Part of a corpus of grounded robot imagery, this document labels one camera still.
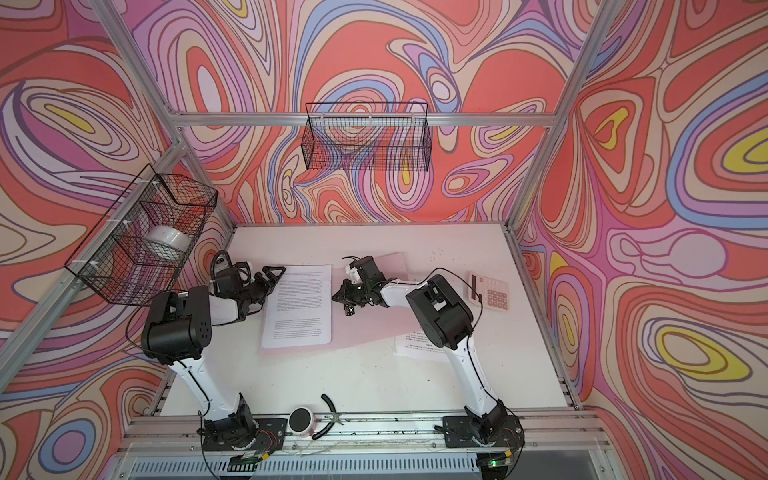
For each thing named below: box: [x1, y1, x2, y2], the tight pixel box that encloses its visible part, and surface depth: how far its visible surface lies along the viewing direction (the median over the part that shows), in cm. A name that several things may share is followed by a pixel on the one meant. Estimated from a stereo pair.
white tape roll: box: [145, 226, 194, 261], surface depth 75 cm
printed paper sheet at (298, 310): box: [261, 264, 332, 349], surface depth 96 cm
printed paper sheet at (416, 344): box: [393, 329, 449, 361], surface depth 90 cm
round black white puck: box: [288, 406, 314, 436], surface depth 73 cm
